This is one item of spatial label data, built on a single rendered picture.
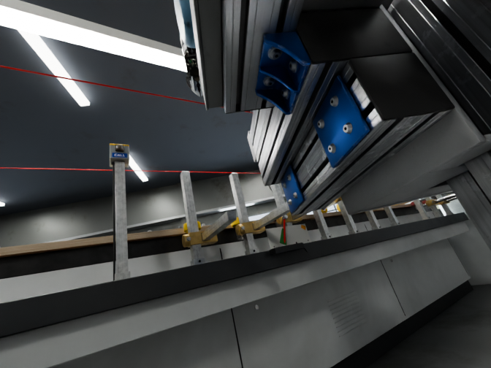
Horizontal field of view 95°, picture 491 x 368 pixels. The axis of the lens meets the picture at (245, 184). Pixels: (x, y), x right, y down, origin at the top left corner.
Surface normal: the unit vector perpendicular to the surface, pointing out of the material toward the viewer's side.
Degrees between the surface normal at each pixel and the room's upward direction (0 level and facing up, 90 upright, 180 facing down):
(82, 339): 90
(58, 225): 90
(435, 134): 90
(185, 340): 90
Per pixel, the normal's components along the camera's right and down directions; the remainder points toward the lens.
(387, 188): -0.97, 0.18
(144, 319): 0.46, -0.44
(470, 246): -0.86, 0.00
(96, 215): 0.07, -0.40
